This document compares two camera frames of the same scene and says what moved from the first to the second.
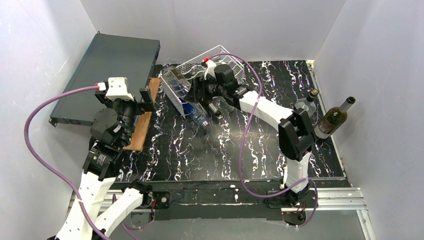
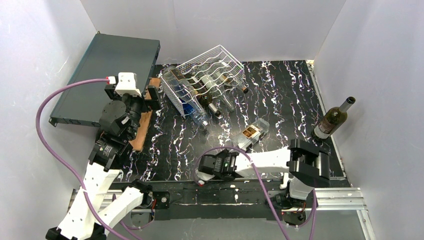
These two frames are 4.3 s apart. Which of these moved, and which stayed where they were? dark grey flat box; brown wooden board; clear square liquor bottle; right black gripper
Moved: clear square liquor bottle; right black gripper
Stayed: brown wooden board; dark grey flat box
